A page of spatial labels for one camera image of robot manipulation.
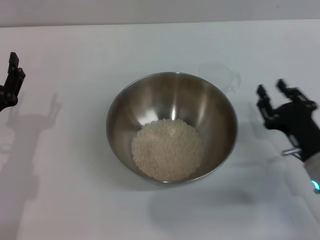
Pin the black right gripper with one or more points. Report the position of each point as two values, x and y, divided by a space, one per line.
300 125

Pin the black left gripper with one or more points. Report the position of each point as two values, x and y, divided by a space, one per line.
5 102

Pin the clear plastic measuring cup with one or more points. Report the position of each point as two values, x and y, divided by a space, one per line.
220 75

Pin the stainless steel mixing bowl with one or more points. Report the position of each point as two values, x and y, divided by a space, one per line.
175 100

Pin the white rice grains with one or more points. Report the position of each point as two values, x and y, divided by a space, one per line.
167 150

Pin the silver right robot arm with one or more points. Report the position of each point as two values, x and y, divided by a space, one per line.
313 172

